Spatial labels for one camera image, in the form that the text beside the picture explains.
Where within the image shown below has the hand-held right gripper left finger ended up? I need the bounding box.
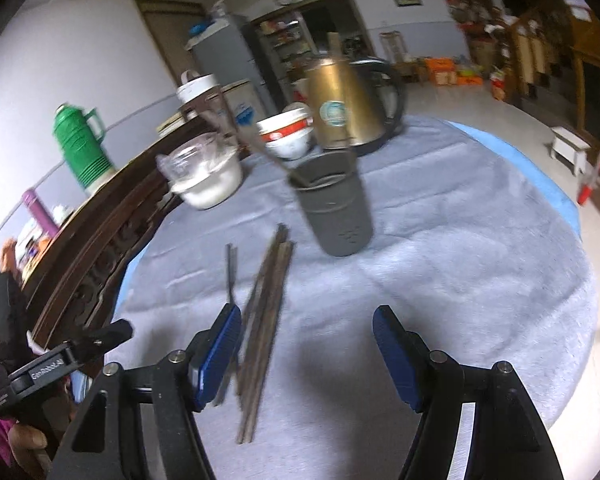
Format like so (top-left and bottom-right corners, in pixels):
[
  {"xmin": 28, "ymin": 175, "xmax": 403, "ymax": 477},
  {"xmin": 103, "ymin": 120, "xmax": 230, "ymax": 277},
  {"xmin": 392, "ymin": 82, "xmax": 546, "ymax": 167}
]
[{"xmin": 45, "ymin": 304, "xmax": 243, "ymax": 480}]

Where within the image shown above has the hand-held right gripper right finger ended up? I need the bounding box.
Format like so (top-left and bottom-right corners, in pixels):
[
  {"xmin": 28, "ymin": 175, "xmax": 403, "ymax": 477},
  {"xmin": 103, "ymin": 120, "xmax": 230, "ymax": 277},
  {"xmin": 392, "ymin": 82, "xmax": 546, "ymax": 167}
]
[{"xmin": 372, "ymin": 305, "xmax": 566, "ymax": 480}]

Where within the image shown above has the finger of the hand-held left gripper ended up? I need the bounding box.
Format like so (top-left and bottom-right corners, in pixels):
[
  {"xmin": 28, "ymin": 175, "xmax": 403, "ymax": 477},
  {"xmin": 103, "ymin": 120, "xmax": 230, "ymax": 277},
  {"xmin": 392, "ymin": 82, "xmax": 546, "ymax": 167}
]
[{"xmin": 66, "ymin": 319, "xmax": 134, "ymax": 368}]

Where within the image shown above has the dark wooden chopstick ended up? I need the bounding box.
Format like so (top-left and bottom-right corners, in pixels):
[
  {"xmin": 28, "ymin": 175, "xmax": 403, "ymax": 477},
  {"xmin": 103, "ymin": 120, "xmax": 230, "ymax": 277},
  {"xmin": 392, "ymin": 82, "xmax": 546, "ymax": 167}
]
[
  {"xmin": 215, "ymin": 244, "xmax": 239, "ymax": 407},
  {"xmin": 237, "ymin": 129, "xmax": 303, "ymax": 181},
  {"xmin": 327, "ymin": 31, "xmax": 355, "ymax": 162},
  {"xmin": 247, "ymin": 241, "xmax": 296, "ymax": 443},
  {"xmin": 236, "ymin": 239, "xmax": 291, "ymax": 444},
  {"xmin": 236, "ymin": 224, "xmax": 288, "ymax": 396}
]

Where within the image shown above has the grey chopstick holder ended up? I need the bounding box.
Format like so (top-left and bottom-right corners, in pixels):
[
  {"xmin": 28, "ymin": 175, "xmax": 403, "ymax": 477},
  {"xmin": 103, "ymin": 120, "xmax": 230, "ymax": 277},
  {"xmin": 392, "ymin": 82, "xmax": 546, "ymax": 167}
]
[{"xmin": 289, "ymin": 152, "xmax": 375, "ymax": 258}]

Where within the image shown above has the light bamboo chopstick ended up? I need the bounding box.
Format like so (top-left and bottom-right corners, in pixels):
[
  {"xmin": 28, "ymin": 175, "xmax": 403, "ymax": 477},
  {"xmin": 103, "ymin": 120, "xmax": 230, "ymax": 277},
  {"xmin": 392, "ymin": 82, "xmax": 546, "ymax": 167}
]
[{"xmin": 199, "ymin": 104, "xmax": 302, "ymax": 184}]

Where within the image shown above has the person's left hand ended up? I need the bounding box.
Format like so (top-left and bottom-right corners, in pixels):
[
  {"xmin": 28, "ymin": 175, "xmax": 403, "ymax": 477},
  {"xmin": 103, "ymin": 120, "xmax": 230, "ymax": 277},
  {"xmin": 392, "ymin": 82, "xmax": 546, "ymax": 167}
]
[{"xmin": 7, "ymin": 422, "xmax": 49, "ymax": 478}]

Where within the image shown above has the dark carved wooden table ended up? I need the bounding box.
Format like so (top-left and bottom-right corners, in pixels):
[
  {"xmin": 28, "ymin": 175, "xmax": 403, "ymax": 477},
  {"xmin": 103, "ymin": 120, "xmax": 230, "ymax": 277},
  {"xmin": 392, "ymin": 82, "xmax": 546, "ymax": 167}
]
[{"xmin": 20, "ymin": 110, "xmax": 253, "ymax": 353}]

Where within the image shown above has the grey table cloth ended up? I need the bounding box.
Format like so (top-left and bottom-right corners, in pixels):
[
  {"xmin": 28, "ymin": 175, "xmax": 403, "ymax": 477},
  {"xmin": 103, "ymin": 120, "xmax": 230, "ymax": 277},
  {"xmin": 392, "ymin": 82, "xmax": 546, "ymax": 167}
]
[{"xmin": 111, "ymin": 115, "xmax": 599, "ymax": 480}]

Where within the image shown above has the purple thermos flask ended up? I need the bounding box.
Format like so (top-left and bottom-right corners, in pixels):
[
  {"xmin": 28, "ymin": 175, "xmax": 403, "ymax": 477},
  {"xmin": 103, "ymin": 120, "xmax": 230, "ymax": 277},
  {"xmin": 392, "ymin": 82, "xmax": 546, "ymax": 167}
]
[{"xmin": 21, "ymin": 189, "xmax": 60, "ymax": 242}]

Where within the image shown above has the green thermos flask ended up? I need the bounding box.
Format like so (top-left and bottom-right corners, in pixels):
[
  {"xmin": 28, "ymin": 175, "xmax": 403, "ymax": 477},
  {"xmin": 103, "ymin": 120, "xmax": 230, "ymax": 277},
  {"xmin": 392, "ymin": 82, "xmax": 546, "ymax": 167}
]
[{"xmin": 53, "ymin": 104, "xmax": 117, "ymax": 194}]

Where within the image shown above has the blue patterned white bowl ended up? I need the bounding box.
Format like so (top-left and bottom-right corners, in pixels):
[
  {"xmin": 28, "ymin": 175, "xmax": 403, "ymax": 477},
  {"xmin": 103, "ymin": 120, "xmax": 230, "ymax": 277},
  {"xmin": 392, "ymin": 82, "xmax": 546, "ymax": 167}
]
[{"xmin": 263, "ymin": 129, "xmax": 315, "ymax": 162}]

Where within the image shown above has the red banded white bowl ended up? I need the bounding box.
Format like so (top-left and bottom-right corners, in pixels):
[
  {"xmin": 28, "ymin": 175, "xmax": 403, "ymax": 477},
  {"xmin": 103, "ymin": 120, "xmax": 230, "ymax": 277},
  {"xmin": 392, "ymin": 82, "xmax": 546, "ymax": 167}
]
[{"xmin": 259, "ymin": 120, "xmax": 314, "ymax": 145}]

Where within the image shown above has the blue table cloth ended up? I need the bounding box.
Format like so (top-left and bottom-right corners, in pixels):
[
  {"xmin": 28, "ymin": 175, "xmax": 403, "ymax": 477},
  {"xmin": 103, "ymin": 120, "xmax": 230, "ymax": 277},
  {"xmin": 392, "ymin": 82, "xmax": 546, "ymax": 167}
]
[{"xmin": 115, "ymin": 120, "xmax": 581, "ymax": 306}]

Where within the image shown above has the dark wooden chair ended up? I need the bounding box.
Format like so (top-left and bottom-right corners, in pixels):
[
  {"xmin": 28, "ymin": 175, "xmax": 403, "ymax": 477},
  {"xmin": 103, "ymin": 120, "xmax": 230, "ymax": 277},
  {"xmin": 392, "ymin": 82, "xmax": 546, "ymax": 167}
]
[{"xmin": 177, "ymin": 85, "xmax": 242, "ymax": 152}]

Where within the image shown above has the white chest freezer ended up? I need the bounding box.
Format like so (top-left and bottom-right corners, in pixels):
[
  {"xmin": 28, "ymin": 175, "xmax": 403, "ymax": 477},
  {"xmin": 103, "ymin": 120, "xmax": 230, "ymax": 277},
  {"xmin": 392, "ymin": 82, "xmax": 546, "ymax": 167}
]
[{"xmin": 157, "ymin": 79, "xmax": 262, "ymax": 134}]

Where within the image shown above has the small white stool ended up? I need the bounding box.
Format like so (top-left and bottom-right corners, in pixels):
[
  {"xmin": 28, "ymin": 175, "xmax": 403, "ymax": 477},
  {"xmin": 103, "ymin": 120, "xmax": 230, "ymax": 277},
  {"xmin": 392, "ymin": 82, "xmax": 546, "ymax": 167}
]
[{"xmin": 550, "ymin": 126, "xmax": 592, "ymax": 176}]

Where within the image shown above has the orange cardboard box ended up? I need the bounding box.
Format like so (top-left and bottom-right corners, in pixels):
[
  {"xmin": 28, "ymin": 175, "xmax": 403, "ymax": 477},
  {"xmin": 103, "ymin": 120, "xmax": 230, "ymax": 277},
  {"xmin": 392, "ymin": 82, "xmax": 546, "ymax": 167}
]
[{"xmin": 424, "ymin": 56, "xmax": 459, "ymax": 85}]

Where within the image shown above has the grey refrigerator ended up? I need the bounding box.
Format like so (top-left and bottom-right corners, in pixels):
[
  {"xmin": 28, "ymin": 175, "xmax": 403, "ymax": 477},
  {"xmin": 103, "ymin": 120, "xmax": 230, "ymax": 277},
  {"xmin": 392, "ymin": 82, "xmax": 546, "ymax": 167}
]
[{"xmin": 186, "ymin": 15, "xmax": 277, "ymax": 117}]

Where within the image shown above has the brown striped door curtain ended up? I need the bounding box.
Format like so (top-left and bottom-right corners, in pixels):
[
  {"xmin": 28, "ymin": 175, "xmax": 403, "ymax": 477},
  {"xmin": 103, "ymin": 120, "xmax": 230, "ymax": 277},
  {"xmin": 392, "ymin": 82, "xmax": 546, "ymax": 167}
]
[{"xmin": 135, "ymin": 0, "xmax": 209, "ymax": 87}]

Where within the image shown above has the brown wooden chair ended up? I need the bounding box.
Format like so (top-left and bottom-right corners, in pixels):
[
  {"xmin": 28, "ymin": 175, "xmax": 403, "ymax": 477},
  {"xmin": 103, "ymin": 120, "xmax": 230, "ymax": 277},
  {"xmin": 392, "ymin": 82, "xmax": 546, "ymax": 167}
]
[{"xmin": 378, "ymin": 31, "xmax": 407, "ymax": 77}]

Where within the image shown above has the pantry shelf with bottles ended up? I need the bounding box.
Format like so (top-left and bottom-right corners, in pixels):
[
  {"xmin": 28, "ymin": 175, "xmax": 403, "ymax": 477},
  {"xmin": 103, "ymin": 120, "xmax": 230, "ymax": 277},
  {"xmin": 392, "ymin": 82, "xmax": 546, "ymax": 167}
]
[{"xmin": 250, "ymin": 7, "xmax": 319, "ymax": 106}]

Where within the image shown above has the wooden staircase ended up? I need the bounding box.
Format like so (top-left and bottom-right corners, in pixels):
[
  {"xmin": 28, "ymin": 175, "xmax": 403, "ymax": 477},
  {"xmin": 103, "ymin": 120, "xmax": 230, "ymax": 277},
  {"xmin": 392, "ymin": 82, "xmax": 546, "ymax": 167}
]
[{"xmin": 500, "ymin": 4, "xmax": 600, "ymax": 147}]

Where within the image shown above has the brass kettle with black handle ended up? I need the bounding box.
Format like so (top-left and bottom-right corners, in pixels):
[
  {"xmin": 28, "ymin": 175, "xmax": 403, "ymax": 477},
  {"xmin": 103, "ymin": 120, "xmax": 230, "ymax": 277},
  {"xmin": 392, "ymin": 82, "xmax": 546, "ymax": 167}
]
[{"xmin": 305, "ymin": 55, "xmax": 409, "ymax": 159}]

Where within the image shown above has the white pot with handle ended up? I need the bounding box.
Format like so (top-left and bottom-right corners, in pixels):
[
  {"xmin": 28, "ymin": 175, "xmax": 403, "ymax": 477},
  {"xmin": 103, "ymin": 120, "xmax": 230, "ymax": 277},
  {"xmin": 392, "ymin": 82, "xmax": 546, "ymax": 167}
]
[{"xmin": 176, "ymin": 71, "xmax": 222, "ymax": 107}]

